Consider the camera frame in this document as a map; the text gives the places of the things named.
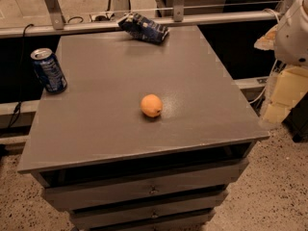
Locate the blue chip bag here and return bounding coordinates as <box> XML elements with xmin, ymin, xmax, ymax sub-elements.
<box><xmin>117</xmin><ymin>13</ymin><xmax>169</xmax><ymax>44</ymax></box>

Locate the floor power outlet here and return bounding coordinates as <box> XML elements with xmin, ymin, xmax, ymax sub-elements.
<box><xmin>90</xmin><ymin>13</ymin><xmax>115</xmax><ymax>22</ymax></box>

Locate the bottom grey drawer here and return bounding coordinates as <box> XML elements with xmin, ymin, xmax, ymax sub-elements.
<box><xmin>86</xmin><ymin>209</ymin><xmax>217</xmax><ymax>231</ymax></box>

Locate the top grey drawer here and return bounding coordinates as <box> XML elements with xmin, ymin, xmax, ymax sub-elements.
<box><xmin>43</xmin><ymin>159</ymin><xmax>248</xmax><ymax>211</ymax></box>

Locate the white cable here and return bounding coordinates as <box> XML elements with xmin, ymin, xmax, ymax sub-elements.
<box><xmin>248</xmin><ymin>59</ymin><xmax>279</xmax><ymax>105</ymax></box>

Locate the grey drawer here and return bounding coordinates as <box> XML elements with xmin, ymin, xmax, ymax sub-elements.
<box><xmin>68</xmin><ymin>190</ymin><xmax>229</xmax><ymax>230</ymax></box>
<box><xmin>86</xmin><ymin>209</ymin><xmax>217</xmax><ymax>231</ymax></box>
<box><xmin>43</xmin><ymin>159</ymin><xmax>248</xmax><ymax>211</ymax></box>

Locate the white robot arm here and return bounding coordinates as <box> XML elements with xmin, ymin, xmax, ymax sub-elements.
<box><xmin>261</xmin><ymin>0</ymin><xmax>308</xmax><ymax>124</ymax></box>

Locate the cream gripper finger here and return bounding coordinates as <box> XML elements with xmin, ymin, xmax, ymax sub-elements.
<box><xmin>261</xmin><ymin>65</ymin><xmax>308</xmax><ymax>124</ymax></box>

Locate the grey drawer cabinet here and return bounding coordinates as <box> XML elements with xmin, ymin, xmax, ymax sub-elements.
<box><xmin>18</xmin><ymin>27</ymin><xmax>268</xmax><ymax>216</ymax></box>

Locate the middle grey drawer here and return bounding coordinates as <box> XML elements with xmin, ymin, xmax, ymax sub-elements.
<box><xmin>68</xmin><ymin>190</ymin><xmax>229</xmax><ymax>230</ymax></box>

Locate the black cable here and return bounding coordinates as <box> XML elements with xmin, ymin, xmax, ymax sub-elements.
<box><xmin>6</xmin><ymin>23</ymin><xmax>35</xmax><ymax>130</ymax></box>

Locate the grey metal railing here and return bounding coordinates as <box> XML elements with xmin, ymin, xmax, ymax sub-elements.
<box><xmin>0</xmin><ymin>0</ymin><xmax>295</xmax><ymax>39</ymax></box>

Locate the blue pepsi can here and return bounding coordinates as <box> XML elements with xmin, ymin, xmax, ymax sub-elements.
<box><xmin>31</xmin><ymin>48</ymin><xmax>67</xmax><ymax>93</ymax></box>

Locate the orange fruit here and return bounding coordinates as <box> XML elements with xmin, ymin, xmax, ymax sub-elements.
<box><xmin>141</xmin><ymin>94</ymin><xmax>163</xmax><ymax>117</ymax></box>

